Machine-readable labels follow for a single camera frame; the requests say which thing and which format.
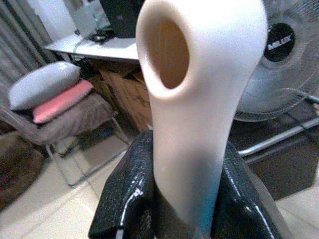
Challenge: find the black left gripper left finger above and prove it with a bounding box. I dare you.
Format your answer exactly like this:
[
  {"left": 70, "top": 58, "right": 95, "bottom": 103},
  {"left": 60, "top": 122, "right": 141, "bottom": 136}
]
[{"left": 88, "top": 129, "right": 160, "bottom": 239}]

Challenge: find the white-topped brown desk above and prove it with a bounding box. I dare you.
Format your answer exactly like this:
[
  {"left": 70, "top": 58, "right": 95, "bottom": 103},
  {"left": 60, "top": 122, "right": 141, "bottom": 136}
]
[{"left": 43, "top": 32, "right": 153, "bottom": 131}]

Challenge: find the grey cushion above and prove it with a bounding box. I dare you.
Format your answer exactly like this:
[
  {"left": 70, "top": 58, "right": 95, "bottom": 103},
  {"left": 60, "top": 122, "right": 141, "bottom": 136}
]
[{"left": 9, "top": 62, "right": 82, "bottom": 111}]

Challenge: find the black desktop device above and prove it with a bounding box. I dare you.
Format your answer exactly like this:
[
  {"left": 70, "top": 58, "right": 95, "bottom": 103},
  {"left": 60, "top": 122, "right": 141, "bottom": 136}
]
[{"left": 99, "top": 0, "right": 146, "bottom": 39}]

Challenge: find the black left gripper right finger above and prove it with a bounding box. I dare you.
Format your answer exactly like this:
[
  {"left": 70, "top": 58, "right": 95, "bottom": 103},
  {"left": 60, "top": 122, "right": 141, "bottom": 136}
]
[{"left": 211, "top": 142, "right": 290, "bottom": 239}]

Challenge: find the beige broom with blue bristles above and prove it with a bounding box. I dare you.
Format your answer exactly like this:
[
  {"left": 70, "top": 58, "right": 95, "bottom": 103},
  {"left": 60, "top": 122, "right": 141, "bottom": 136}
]
[{"left": 136, "top": 0, "right": 269, "bottom": 239}]

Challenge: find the wicker chair with metal legs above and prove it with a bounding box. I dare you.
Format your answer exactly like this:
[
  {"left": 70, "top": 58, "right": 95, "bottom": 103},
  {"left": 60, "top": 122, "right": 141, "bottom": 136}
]
[{"left": 0, "top": 82, "right": 133, "bottom": 188}]

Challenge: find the pink cushion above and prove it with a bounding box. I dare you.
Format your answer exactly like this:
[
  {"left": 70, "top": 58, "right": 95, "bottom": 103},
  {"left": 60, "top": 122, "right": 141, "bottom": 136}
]
[{"left": 32, "top": 81, "right": 94, "bottom": 124}]

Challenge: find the grey floor fan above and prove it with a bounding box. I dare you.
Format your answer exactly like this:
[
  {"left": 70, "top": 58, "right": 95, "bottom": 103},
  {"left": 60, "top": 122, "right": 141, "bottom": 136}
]
[{"left": 229, "top": 0, "right": 319, "bottom": 157}]

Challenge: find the grey curtain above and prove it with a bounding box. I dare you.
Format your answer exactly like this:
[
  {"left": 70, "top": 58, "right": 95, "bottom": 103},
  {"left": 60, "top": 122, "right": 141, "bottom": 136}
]
[{"left": 0, "top": 0, "right": 56, "bottom": 88}]

